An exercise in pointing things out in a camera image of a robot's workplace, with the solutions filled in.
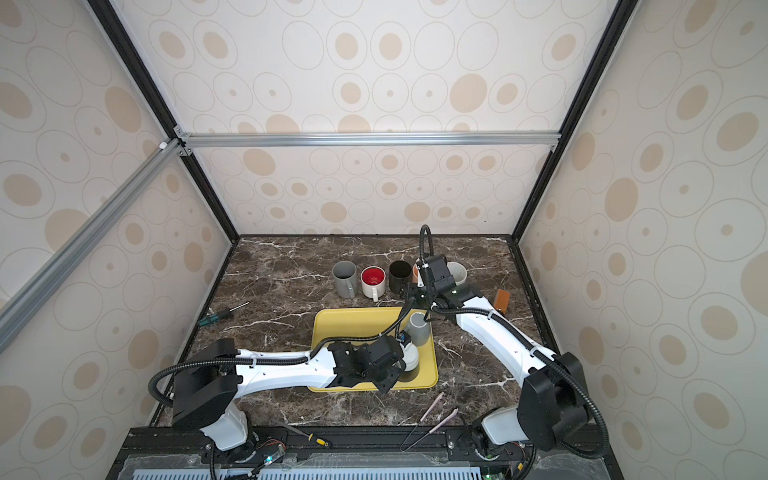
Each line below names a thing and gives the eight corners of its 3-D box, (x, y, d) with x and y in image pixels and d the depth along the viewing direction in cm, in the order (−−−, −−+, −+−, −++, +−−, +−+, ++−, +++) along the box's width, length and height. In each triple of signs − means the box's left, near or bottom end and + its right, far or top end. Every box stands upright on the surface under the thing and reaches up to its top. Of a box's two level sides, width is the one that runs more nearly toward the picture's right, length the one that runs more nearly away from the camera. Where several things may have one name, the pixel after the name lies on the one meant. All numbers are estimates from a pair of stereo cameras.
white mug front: (361, 304, 102) (359, 291, 96) (362, 279, 109) (361, 265, 103) (385, 304, 102) (384, 291, 96) (385, 279, 109) (385, 265, 103)
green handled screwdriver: (201, 326, 97) (198, 323, 95) (201, 321, 98) (198, 318, 96) (250, 309, 101) (248, 305, 99) (249, 304, 102) (247, 301, 101)
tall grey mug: (335, 306, 102) (329, 287, 93) (338, 280, 109) (334, 260, 100) (356, 306, 102) (353, 287, 93) (358, 280, 109) (355, 260, 100)
